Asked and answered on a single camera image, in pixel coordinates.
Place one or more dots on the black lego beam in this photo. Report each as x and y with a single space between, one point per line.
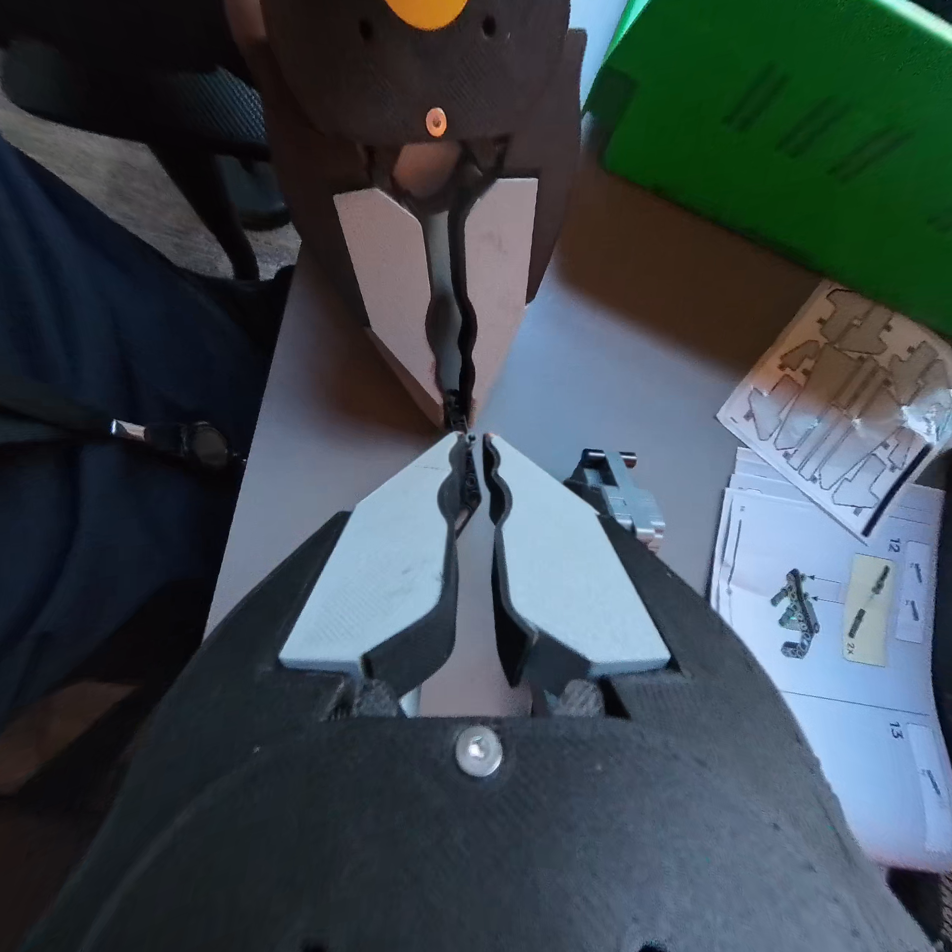
456 413

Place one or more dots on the grey lego assembly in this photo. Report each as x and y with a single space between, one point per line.
628 506

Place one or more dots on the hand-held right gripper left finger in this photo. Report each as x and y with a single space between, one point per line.
372 580

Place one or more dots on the green box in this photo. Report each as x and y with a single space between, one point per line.
781 111

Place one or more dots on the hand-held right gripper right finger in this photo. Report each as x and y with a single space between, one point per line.
580 580

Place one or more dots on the lego instruction booklet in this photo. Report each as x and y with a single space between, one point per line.
803 781

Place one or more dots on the black office chair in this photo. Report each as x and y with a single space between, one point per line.
186 111

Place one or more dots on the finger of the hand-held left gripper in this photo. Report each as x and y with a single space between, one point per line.
498 260
387 282

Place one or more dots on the lego sticker sheet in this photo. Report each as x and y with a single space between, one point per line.
833 401

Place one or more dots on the dark grey lego pin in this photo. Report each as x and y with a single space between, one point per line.
468 483

